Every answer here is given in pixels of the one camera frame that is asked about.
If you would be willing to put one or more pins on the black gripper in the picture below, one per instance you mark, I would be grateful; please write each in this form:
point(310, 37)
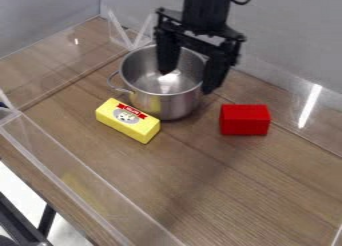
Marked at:
point(198, 27)

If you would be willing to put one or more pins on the silver steel pot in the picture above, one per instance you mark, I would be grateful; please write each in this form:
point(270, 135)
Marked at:
point(166, 96)

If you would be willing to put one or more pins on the yellow butter block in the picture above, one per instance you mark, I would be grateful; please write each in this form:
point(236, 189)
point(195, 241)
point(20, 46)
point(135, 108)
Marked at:
point(127, 120)

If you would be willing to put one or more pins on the red rectangular block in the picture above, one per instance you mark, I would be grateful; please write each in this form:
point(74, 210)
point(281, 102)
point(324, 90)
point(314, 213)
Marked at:
point(245, 119)

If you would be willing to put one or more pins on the clear acrylic front barrier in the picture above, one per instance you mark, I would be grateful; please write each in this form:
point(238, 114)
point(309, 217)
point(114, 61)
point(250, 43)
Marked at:
point(110, 219)

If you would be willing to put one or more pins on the clear acrylic corner bracket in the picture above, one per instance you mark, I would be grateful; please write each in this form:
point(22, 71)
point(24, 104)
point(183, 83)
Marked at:
point(126, 37)

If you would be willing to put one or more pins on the black table leg frame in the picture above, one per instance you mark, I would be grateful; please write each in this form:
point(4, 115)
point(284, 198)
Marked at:
point(18, 231)

